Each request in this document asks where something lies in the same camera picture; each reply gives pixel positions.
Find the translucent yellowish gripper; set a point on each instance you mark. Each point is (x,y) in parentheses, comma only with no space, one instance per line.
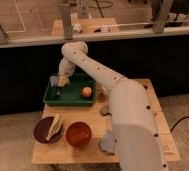
(63,80)

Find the blue sponge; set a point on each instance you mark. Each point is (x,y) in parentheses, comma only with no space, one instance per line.
(54,81)

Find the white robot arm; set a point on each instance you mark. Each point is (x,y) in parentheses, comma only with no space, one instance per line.
(138,141)

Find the green plastic tray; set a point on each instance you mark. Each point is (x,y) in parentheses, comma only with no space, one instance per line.
(71,94)

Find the peach apple in tray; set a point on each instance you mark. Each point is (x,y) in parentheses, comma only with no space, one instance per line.
(87,92)

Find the yellow banana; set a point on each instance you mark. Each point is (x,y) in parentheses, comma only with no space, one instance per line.
(55,127)

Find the dark purple plate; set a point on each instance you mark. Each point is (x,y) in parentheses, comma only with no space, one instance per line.
(41,131)

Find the gray rectangular block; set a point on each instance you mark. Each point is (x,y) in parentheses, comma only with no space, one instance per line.
(105,110)

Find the red bowl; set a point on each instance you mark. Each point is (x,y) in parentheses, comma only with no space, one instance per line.
(78,134)

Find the wooden table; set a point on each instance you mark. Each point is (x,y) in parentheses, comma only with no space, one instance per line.
(62,152)

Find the gray blue cloth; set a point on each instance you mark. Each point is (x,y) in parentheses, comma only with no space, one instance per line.
(108,144)

